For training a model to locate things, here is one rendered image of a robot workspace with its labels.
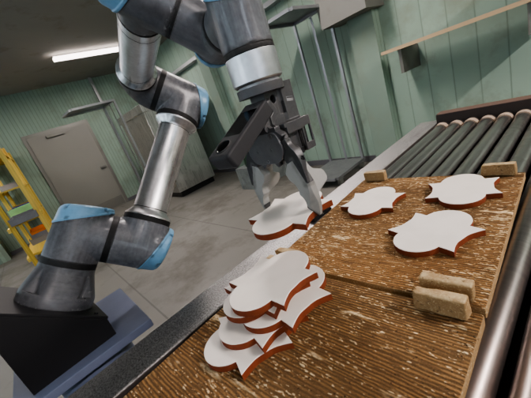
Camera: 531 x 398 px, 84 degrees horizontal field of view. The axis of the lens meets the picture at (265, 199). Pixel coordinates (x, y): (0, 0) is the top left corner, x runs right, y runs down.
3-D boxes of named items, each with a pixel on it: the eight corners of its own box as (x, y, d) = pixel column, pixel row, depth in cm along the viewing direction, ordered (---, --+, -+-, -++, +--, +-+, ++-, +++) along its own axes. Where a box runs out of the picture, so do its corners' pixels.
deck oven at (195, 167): (224, 175, 643) (190, 89, 586) (182, 198, 579) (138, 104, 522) (193, 178, 754) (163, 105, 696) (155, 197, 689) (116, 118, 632)
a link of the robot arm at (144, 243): (99, 260, 76) (159, 80, 89) (158, 271, 83) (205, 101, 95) (98, 264, 66) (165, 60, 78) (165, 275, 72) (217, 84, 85)
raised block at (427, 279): (419, 294, 39) (416, 277, 38) (424, 285, 40) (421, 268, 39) (474, 306, 35) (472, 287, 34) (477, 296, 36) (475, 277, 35)
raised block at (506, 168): (480, 177, 63) (479, 166, 62) (482, 174, 64) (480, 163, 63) (517, 175, 59) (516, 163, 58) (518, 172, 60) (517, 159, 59)
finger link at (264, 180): (284, 200, 56) (289, 158, 50) (264, 215, 52) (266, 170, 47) (273, 194, 57) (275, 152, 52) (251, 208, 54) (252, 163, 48)
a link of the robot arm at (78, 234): (45, 251, 71) (65, 198, 74) (105, 262, 77) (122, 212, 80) (33, 256, 61) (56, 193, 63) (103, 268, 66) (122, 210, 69)
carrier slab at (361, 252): (275, 268, 60) (273, 260, 59) (365, 184, 85) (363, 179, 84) (487, 320, 34) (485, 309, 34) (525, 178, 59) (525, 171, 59)
